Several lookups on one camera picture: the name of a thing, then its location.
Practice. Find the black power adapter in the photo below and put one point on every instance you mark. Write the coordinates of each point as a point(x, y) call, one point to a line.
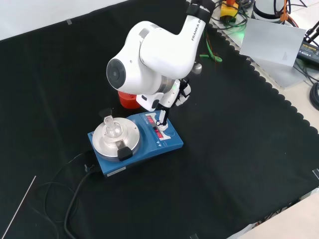
point(309, 51)

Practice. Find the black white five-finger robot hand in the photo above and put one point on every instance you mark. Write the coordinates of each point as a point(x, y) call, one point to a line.
point(180, 94)

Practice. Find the heater with blue base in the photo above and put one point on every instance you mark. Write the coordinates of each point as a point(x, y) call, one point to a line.
point(142, 152)

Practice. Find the yellow stop button box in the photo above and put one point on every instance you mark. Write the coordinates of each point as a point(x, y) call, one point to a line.
point(229, 11)

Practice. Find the clear round-bottom glass flask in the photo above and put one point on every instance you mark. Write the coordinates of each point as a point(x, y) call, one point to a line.
point(111, 132)

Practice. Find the black tripod leg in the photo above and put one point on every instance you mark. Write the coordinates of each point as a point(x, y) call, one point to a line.
point(312, 33)

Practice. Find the grey tape strip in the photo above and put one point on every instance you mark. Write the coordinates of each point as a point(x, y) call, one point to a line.
point(69, 22)
point(316, 173)
point(195, 236)

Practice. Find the pale grey board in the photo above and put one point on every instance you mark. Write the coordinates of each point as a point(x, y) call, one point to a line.
point(271, 42)

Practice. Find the grey metal base plate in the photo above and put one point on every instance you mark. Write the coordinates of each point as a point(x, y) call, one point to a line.
point(286, 74)

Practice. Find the thin glass rod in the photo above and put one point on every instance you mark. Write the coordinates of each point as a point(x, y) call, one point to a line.
point(18, 206)

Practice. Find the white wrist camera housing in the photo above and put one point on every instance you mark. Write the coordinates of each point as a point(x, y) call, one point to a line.
point(147, 100)

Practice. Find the black bench cloth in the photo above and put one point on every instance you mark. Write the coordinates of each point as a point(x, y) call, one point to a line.
point(224, 149)

